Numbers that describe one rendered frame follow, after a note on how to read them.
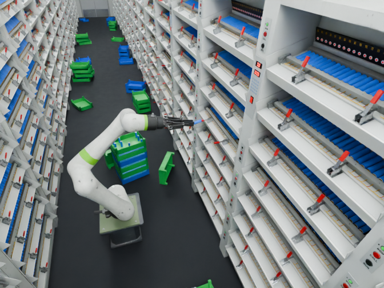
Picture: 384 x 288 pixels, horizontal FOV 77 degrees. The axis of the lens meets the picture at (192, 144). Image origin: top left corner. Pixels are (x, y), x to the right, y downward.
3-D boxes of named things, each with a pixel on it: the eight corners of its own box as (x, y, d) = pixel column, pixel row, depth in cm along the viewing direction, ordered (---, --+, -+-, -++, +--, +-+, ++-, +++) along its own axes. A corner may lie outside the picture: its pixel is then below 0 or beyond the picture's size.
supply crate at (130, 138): (116, 155, 223) (115, 148, 218) (109, 144, 236) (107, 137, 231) (146, 145, 236) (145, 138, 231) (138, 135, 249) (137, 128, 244)
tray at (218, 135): (236, 167, 143) (233, 157, 136) (200, 116, 188) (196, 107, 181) (266, 153, 144) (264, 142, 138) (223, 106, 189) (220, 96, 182)
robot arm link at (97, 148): (100, 162, 144) (84, 151, 138) (99, 155, 154) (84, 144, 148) (142, 119, 145) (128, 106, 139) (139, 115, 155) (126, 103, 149)
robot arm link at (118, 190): (115, 218, 175) (110, 202, 164) (108, 203, 186) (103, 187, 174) (131, 210, 181) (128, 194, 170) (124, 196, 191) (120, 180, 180)
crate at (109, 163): (106, 166, 269) (109, 170, 265) (103, 151, 257) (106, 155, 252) (130, 155, 285) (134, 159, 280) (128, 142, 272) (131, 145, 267)
